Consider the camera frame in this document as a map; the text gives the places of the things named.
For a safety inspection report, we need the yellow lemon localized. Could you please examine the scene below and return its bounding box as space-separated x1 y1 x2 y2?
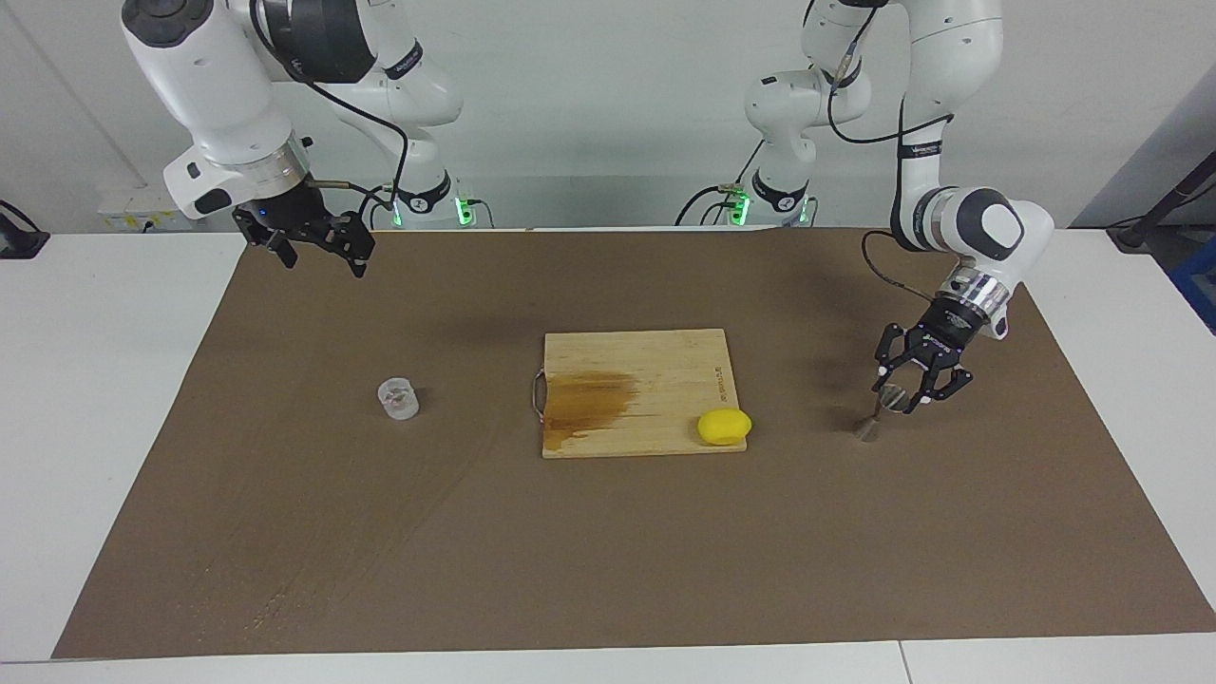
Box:
697 408 753 447

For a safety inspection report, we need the blue crate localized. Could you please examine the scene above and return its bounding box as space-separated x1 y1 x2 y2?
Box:
1168 237 1216 333

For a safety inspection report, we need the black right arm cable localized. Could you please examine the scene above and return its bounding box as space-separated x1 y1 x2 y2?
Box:
249 0 411 218

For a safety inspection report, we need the wooden cutting board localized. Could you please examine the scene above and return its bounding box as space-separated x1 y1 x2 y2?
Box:
530 329 749 460

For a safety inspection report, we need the white wall socket strip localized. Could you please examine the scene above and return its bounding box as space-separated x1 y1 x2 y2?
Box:
98 185 181 234

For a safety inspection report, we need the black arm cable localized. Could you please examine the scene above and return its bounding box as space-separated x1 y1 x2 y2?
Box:
249 0 411 218
825 0 956 307

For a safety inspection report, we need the black base cable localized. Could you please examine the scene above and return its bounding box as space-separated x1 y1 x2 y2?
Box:
674 141 766 227

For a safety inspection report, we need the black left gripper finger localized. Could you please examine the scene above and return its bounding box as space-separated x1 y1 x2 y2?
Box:
901 366 975 415
872 323 915 394

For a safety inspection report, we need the steel double jigger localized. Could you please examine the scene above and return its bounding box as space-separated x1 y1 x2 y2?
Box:
852 384 911 444

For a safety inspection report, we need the brown table mat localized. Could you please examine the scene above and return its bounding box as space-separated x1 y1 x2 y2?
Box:
52 226 1216 659

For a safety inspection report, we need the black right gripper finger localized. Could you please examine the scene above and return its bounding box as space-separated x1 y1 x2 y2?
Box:
323 217 374 279
249 231 297 269

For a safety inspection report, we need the black tripod leg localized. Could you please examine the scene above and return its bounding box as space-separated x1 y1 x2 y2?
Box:
1107 152 1216 253

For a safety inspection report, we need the black stand foot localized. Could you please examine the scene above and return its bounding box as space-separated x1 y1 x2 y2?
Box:
0 199 50 259

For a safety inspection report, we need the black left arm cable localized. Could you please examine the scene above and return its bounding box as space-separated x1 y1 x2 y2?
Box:
825 0 956 307

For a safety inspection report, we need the clear plastic cup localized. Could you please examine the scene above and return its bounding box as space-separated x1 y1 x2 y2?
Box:
377 377 420 421

